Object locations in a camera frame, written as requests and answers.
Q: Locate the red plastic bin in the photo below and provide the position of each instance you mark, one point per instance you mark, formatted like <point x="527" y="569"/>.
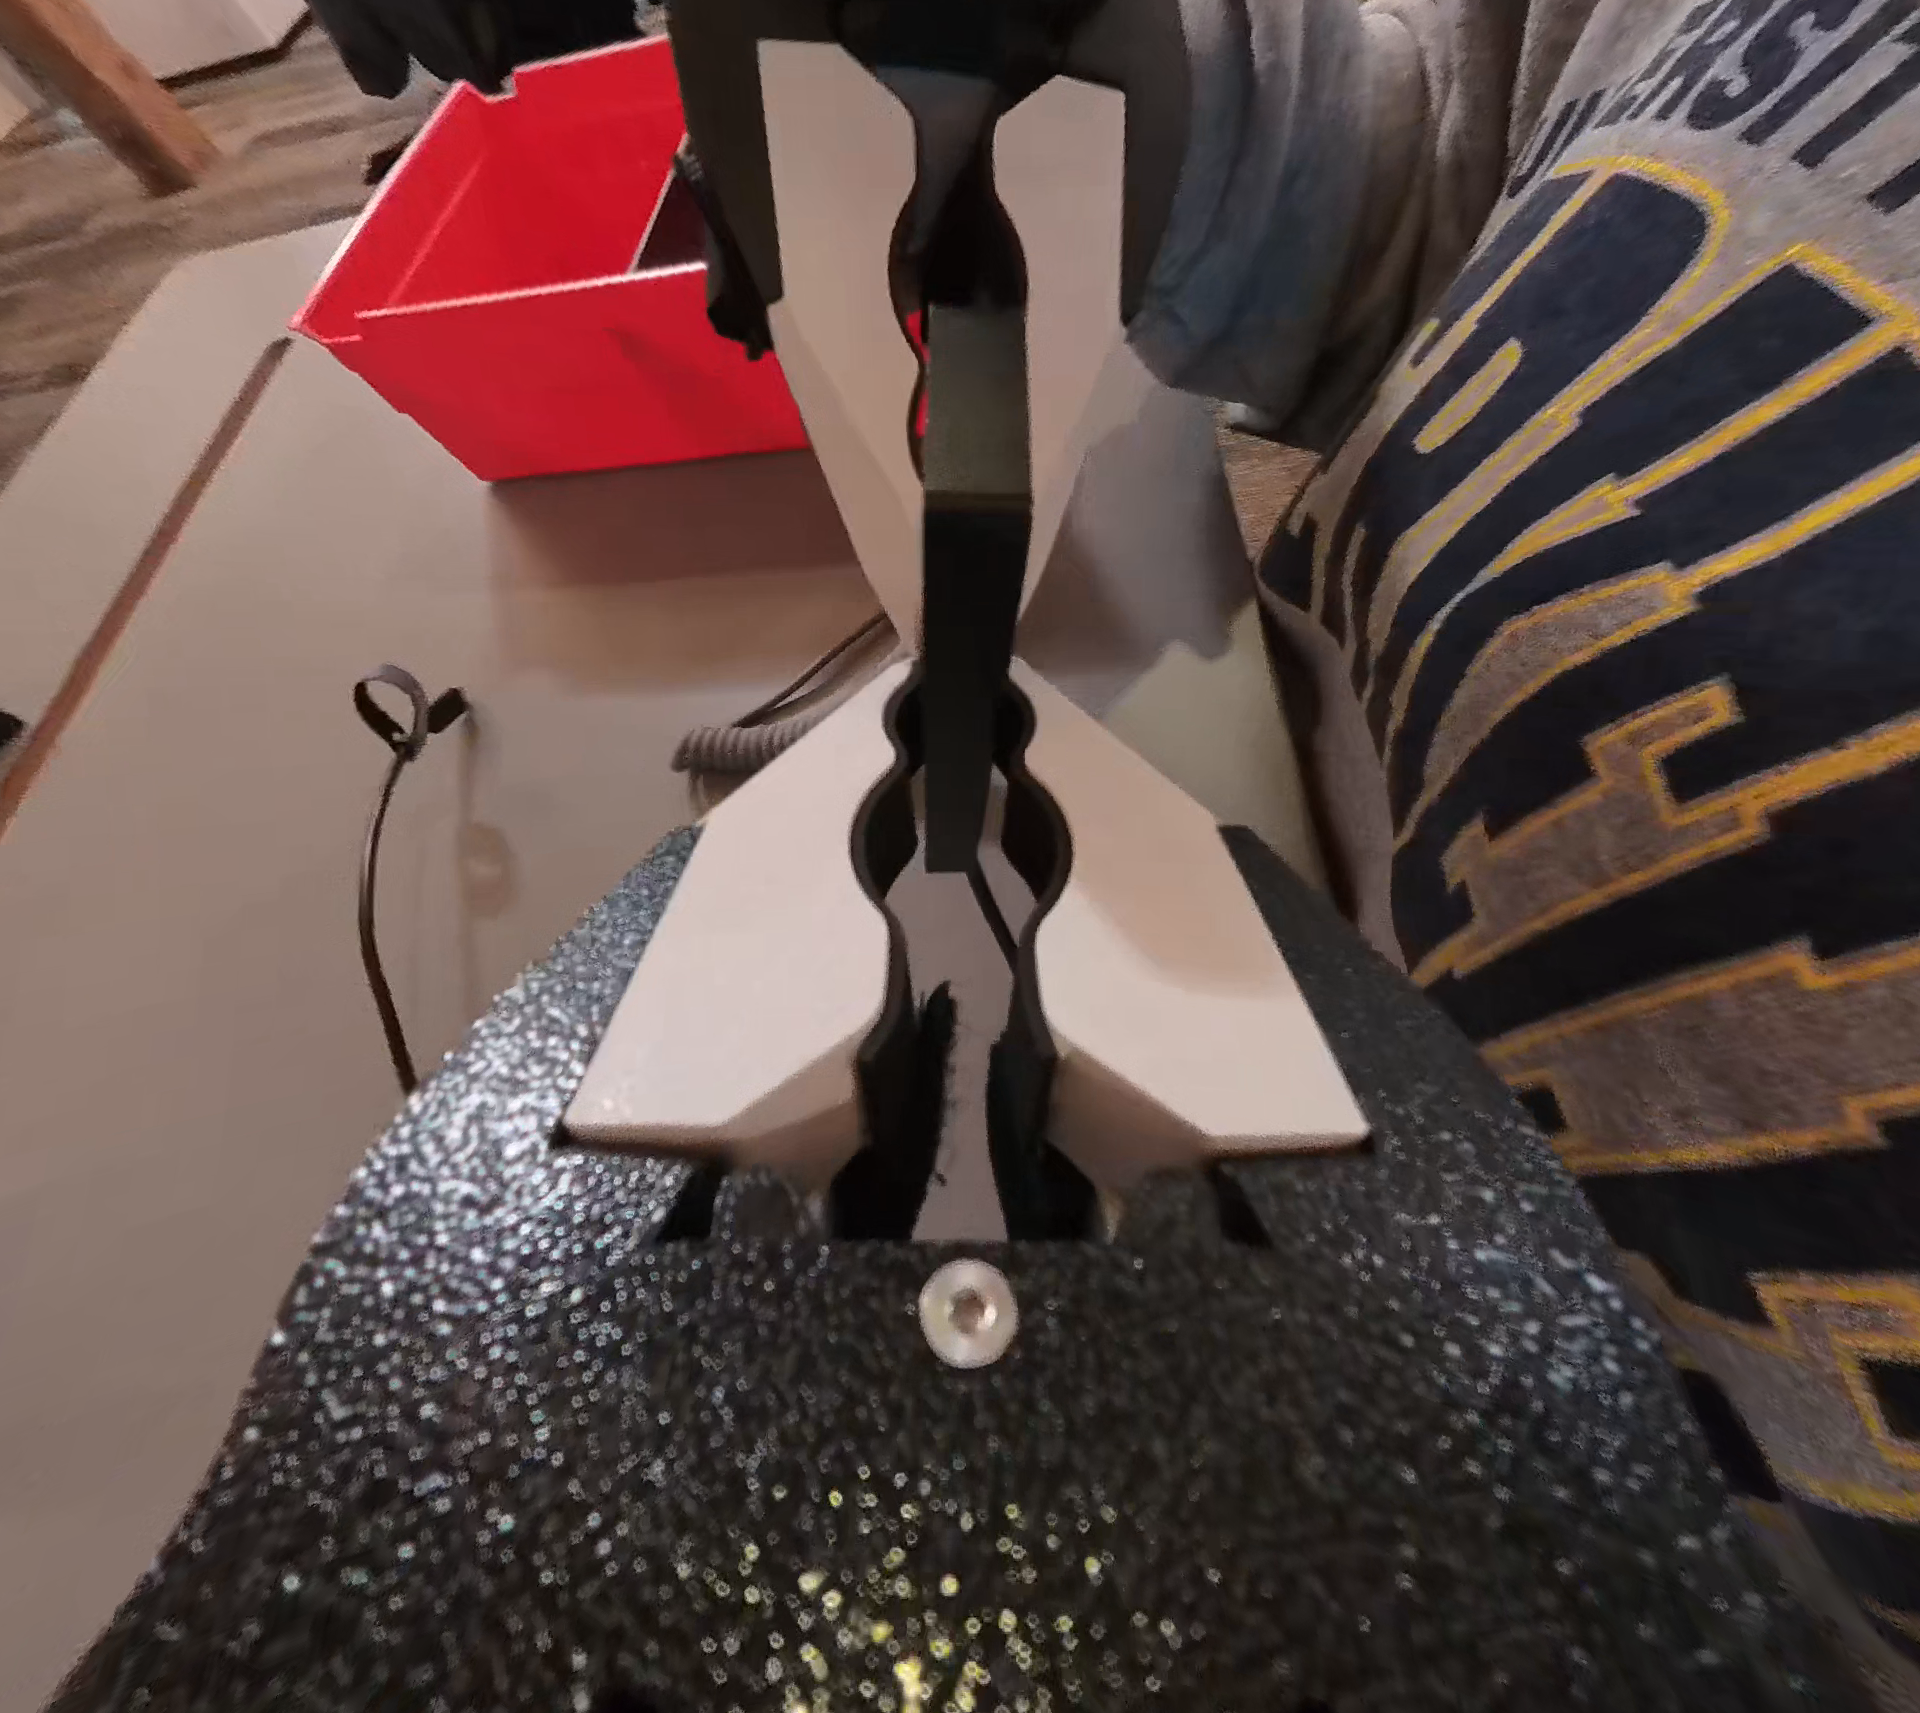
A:
<point x="570" y="379"/>

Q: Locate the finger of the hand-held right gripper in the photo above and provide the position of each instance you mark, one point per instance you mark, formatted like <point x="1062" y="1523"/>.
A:
<point x="841" y="242"/>
<point x="1081" y="242"/>

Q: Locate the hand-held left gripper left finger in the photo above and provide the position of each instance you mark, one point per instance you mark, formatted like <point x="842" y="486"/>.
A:
<point x="721" y="993"/>

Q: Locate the wooden post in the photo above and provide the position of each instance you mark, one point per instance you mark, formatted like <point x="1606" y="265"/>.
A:
<point x="104" y="62"/>

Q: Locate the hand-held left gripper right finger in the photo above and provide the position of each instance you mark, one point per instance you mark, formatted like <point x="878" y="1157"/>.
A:
<point x="1185" y="993"/>

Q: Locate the person's right forearm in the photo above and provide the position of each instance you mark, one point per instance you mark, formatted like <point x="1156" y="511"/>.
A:
<point x="1305" y="169"/>

